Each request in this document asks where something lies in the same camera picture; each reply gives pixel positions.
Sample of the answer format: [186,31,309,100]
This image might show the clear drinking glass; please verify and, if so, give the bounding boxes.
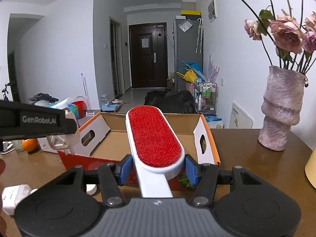
[12,140,25,152]

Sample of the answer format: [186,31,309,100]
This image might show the orange fruit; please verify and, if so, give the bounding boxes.
[21,139,38,152]

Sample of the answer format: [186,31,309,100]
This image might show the metal trolley with bottles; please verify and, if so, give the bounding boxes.
[193,78,218,114]

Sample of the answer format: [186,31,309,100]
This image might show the cream thermos jug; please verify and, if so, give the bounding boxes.
[305,148,316,188]

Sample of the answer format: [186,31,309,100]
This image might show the dark brown entrance door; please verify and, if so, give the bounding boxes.
[129,23,168,88]

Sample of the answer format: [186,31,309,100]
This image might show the pet water feeder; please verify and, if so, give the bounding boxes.
[101,94,121,112]

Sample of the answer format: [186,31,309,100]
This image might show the grey refrigerator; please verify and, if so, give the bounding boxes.
[173,17,204,92]

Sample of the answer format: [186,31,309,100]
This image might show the dried pink roses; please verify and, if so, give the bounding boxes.
[240,0,315,75]

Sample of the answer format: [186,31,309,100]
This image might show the white board against wall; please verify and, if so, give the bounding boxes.
[229,103,254,129]

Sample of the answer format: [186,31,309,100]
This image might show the red cardboard pumpkin box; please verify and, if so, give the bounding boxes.
[58,106,221,194]

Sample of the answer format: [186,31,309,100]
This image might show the black headset on container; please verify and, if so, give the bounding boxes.
[28,93,59,106]

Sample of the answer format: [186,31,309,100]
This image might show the pink textured vase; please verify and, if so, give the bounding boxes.
[258,66,305,151]

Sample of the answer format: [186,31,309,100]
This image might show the white square pill bottle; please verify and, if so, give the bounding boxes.
[47,99,80,155]

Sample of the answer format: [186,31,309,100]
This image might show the white small cap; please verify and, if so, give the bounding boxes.
[86,184,98,196]

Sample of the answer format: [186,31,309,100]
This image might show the black bag on floor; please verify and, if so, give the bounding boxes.
[144,89,197,114]

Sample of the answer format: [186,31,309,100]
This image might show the red white lint brush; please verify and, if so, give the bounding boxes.
[125,105,185,198]

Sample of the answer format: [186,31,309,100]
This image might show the yellow bag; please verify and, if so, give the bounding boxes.
[176,69,198,84]

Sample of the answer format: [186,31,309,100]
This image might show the red bucket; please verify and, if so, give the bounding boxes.
[71,100,87,119]

